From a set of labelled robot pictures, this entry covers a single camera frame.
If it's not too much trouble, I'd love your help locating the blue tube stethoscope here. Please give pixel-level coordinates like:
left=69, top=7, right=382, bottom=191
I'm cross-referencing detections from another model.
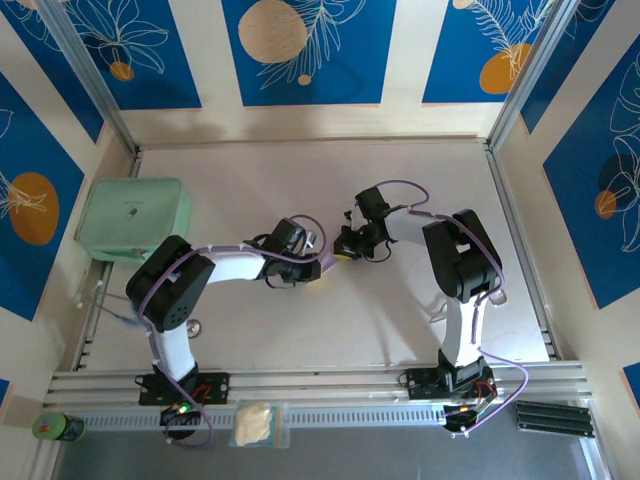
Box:
left=74, top=282, right=203, bottom=339

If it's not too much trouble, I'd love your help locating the clear bag with cream contents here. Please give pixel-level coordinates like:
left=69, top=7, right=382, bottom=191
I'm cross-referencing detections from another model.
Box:
left=228, top=399, right=292, bottom=449

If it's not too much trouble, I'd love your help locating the mint green zip pouch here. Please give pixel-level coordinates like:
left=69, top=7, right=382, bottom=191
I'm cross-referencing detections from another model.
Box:
left=74, top=178, right=194, bottom=264

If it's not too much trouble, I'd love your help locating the black controller board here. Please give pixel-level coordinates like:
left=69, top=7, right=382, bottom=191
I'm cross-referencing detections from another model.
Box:
left=442, top=402, right=482, bottom=435
left=159, top=403, right=204, bottom=429

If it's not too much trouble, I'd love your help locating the black ribbed block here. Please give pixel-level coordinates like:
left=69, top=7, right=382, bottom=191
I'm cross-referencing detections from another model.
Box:
left=514, top=399, right=596, bottom=440

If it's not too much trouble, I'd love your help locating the green can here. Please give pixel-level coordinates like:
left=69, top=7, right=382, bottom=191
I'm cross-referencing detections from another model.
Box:
left=32, top=412, right=86, bottom=444

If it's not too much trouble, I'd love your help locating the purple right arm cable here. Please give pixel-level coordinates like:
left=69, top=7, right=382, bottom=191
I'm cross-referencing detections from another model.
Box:
left=374, top=179, right=530, bottom=435

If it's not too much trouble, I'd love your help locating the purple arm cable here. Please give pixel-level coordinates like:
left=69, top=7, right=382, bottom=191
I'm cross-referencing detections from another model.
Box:
left=137, top=214, right=329, bottom=450
left=374, top=179, right=530, bottom=435

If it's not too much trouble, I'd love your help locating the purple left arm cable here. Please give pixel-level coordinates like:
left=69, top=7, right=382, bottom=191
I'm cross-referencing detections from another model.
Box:
left=137, top=214, right=329, bottom=450

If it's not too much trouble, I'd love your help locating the aluminium mounting rail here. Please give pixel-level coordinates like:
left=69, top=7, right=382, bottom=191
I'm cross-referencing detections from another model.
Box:
left=42, top=360, right=594, bottom=407

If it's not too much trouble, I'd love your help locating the grey slotted cable duct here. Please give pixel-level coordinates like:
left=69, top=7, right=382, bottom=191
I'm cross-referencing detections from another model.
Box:
left=74, top=403, right=519, bottom=432

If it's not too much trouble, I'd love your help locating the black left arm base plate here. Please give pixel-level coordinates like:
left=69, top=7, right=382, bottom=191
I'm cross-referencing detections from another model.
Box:
left=133, top=372, right=231, bottom=406

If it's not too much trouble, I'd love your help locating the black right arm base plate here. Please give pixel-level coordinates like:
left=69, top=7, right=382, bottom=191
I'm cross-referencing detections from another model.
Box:
left=399, top=367, right=496, bottom=401

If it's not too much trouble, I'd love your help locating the blue floral wall poster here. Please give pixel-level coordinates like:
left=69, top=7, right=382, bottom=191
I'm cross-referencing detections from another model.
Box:
left=542, top=34, right=640, bottom=311
left=221, top=0, right=398, bottom=107
left=0, top=0, right=105, bottom=145
left=519, top=0, right=617, bottom=135
left=0, top=69, right=86, bottom=322
left=422, top=0, right=556, bottom=105
left=58, top=0, right=204, bottom=111

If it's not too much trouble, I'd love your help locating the aluminium frame post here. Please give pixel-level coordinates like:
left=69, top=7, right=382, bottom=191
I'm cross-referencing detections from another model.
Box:
left=487, top=0, right=586, bottom=151
left=37, top=0, right=142, bottom=154

